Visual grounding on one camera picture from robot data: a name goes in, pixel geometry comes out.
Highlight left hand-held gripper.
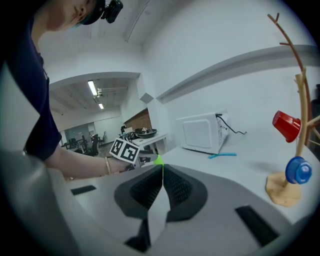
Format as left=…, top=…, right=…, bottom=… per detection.
left=109, top=138, right=155, bottom=169

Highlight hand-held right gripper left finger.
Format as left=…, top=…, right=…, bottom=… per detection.
left=67, top=164, right=165, bottom=256

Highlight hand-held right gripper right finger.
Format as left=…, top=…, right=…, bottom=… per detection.
left=149, top=164, right=293, bottom=256

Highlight wooden mug tree stand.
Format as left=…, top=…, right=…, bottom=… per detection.
left=264, top=73, right=320, bottom=208

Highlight blue plastic cup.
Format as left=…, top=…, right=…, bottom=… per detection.
left=285, top=156, right=313, bottom=185

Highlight red plastic cup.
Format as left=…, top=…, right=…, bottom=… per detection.
left=271, top=110, right=302, bottom=144

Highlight person's left forearm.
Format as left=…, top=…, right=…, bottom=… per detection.
left=46, top=143, right=126, bottom=180

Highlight group of black office chairs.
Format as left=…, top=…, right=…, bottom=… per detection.
left=61, top=131, right=107, bottom=157

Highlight small white side table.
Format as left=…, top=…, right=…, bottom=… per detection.
left=131, top=132, right=168, bottom=156

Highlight white microwave oven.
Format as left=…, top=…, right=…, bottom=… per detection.
left=176, top=109, right=231, bottom=155

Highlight white ceiling pipes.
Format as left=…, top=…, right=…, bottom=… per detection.
left=96, top=86, right=128, bottom=98

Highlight person in dark shirt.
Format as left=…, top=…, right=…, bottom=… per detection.
left=4, top=14, right=63, bottom=162

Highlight person's head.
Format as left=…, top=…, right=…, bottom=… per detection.
left=37, top=0, right=106, bottom=32

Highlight black office chair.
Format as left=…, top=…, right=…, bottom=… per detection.
left=309, top=83, right=320, bottom=118

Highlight black microwave power cable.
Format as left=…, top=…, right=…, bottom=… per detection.
left=215, top=113, right=248, bottom=136

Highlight black head camera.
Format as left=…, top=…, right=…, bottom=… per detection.
left=100, top=0, right=124, bottom=24

